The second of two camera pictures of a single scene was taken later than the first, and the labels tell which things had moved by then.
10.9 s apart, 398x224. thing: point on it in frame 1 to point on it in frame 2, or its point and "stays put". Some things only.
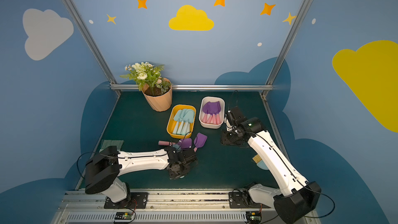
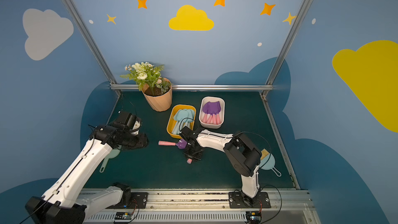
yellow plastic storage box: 181,121 stays put
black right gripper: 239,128 to 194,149
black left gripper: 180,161 to 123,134
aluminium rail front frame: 165,206 stays put
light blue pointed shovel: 189,119 stays put
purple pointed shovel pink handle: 207,109 stays put
